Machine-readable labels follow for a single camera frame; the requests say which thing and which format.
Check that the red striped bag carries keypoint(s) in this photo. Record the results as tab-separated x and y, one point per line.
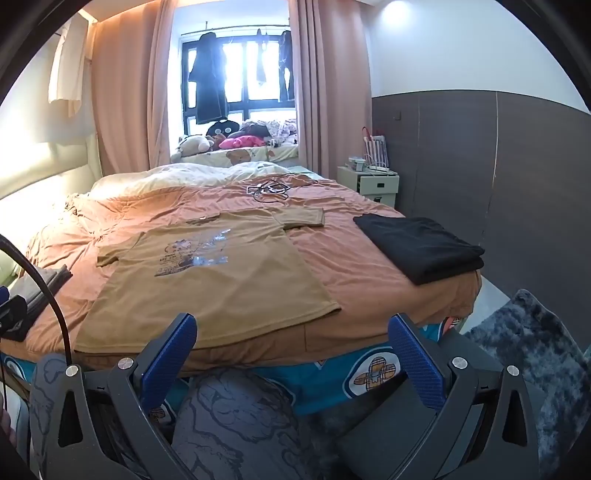
376	147

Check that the grey shaggy rug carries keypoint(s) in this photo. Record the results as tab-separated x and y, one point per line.
545	332

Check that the white nightstand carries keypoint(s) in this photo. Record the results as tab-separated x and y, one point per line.
378	184

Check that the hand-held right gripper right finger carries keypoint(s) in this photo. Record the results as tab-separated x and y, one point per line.
415	364

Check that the white power strip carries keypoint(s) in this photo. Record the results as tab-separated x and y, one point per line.
381	170

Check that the pink curtain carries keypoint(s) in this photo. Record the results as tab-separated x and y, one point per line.
129	92
332	92

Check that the black plush toy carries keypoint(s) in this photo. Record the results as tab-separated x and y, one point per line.
221	128

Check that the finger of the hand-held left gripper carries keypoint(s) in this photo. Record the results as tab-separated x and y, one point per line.
3	294
14	316

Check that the teal printed bed sheet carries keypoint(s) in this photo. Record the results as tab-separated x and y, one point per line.
332	378

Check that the bear print bedding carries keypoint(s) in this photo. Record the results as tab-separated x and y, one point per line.
240	157

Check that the tan printed t-shirt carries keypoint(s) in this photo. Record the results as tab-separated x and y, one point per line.
207	295

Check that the white plush toy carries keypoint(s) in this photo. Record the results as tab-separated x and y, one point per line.
191	146

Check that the person's grey printed pants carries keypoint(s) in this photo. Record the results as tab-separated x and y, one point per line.
231	424

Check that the pink plush cloth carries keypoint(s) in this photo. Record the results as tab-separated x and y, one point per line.
240	142

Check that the dark hanging jacket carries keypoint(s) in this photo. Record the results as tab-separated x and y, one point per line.
207	83

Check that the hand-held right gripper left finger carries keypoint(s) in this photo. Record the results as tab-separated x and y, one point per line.
171	360

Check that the small dark hanging garment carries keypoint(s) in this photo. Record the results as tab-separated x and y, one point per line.
262	60

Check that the small box on nightstand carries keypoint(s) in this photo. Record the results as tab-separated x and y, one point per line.
355	162

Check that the floral cloth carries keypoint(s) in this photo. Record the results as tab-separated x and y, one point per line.
281	129

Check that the white hanging shirt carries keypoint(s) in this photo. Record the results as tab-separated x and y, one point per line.
67	64

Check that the grey folded clothes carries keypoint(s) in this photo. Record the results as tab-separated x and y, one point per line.
44	281

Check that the black folded clothes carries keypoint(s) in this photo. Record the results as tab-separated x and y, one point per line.
415	244

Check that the orange blanket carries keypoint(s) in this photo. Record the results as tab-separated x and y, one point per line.
360	277

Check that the black framed window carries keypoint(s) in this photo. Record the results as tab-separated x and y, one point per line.
240	104

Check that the long dark hanging garment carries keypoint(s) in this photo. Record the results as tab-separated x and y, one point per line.
287	69

